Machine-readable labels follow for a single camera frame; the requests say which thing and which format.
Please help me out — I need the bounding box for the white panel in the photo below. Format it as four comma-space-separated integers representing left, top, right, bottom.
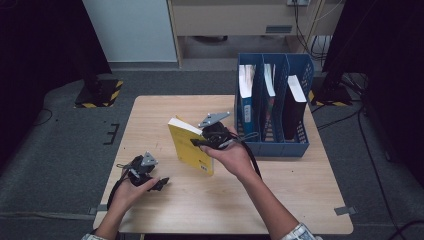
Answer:
82, 0, 178, 63

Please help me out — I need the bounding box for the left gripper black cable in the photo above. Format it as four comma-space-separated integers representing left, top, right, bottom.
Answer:
106, 166, 131, 210

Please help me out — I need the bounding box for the person's left hand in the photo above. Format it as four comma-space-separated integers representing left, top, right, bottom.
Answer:
113, 178, 160, 218

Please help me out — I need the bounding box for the long black floor cable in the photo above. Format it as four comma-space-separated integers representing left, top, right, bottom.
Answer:
357, 76, 401, 234

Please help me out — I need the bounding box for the bundle of hanging cables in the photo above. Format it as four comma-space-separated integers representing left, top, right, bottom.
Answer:
292, 0, 344, 63

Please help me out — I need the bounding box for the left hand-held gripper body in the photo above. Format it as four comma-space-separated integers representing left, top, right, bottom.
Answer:
128, 151, 159, 187

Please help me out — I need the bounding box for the thick black floor cable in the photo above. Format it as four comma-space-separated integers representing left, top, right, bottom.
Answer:
386, 218, 424, 240

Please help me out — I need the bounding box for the light blue book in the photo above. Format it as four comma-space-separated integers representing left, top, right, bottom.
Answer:
238, 64, 258, 143

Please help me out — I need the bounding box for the teal illustrated book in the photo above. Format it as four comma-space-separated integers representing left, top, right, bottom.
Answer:
262, 63, 279, 141

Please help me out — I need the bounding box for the black curtain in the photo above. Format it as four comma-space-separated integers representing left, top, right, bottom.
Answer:
321, 0, 424, 188
0, 0, 113, 174

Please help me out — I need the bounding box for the curved black floor cable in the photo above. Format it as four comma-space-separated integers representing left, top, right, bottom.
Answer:
28, 108, 54, 129

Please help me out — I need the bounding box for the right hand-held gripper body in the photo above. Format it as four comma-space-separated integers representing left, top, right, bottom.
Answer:
198, 111, 234, 150

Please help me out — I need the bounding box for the grey tape piece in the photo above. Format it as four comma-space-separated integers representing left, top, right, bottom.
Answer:
88, 204, 109, 215
333, 206, 357, 216

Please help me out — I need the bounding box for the thin grey cord loop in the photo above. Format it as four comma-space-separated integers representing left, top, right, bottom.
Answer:
238, 131, 260, 143

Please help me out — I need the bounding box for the short black floor cable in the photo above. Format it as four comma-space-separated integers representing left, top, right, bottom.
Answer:
316, 110, 360, 131

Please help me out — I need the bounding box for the beige cabinet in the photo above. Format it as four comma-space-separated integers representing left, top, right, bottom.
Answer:
166, 0, 344, 69

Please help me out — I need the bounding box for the yellow book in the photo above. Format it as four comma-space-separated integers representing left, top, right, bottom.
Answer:
167, 115, 215, 177

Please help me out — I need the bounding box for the black book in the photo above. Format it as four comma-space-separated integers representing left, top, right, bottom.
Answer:
282, 74, 308, 141

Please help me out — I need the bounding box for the person's right hand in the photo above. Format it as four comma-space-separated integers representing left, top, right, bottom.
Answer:
199, 126, 257, 183

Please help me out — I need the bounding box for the black yellow-striped stand base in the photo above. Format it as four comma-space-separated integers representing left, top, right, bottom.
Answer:
308, 83, 353, 108
73, 78, 124, 109

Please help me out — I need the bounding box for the blue plastic file rack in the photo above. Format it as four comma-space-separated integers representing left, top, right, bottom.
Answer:
234, 53, 315, 158

